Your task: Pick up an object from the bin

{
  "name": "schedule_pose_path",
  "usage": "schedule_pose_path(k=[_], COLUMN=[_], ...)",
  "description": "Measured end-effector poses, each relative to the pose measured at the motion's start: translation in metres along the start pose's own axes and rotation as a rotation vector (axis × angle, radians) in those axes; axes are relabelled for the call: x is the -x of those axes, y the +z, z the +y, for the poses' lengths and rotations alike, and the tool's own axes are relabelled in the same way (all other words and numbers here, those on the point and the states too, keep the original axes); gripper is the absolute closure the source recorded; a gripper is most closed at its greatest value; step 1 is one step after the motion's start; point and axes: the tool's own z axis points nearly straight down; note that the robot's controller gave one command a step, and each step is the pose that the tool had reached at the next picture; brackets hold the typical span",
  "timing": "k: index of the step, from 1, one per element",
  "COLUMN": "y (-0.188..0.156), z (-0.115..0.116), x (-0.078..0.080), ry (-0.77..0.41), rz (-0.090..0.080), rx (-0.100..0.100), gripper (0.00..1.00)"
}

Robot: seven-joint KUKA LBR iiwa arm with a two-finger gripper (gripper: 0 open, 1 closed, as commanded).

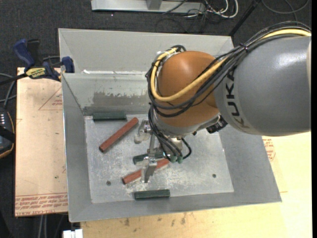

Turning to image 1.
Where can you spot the red-brown flat block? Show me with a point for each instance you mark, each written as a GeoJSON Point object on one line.
{"type": "Point", "coordinates": [119, 135]}
{"type": "Point", "coordinates": [132, 177]}

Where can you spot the grey metal bin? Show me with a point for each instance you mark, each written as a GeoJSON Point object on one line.
{"type": "Point", "coordinates": [111, 53]}

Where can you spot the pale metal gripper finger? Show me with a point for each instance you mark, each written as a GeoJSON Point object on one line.
{"type": "Point", "coordinates": [143, 168]}
{"type": "Point", "coordinates": [150, 171]}

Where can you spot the dark green flat block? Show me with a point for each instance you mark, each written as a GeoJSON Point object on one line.
{"type": "Point", "coordinates": [109, 116]}
{"type": "Point", "coordinates": [139, 158]}
{"type": "Point", "coordinates": [152, 194]}

